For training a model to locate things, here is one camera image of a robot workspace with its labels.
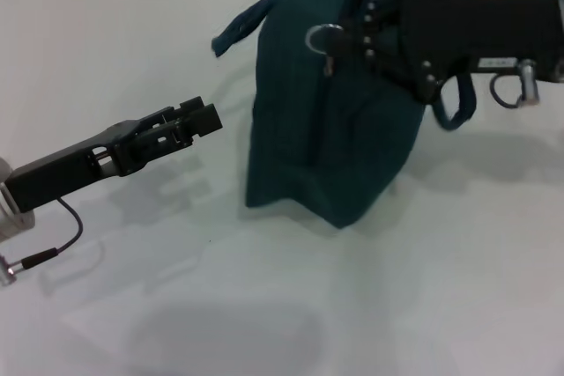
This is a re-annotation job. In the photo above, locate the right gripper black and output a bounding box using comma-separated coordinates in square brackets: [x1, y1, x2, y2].
[323, 0, 564, 103]

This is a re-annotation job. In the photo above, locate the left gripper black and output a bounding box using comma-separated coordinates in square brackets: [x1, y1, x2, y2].
[5, 96, 204, 214]

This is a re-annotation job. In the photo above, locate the dark teal lunch bag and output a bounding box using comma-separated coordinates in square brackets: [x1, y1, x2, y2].
[211, 0, 479, 230]

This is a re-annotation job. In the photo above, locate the silver zipper key ring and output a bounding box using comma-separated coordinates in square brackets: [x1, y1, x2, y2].
[306, 23, 343, 56]

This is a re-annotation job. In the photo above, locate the right arm dark cable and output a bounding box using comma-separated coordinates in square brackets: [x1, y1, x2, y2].
[490, 58, 542, 109]

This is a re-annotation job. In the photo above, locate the arm dark cable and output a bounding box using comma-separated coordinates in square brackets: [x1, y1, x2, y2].
[490, 58, 542, 109]
[0, 197, 85, 287]

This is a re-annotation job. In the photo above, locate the left arm dark cable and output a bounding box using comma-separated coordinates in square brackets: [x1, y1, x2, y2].
[0, 197, 85, 287]

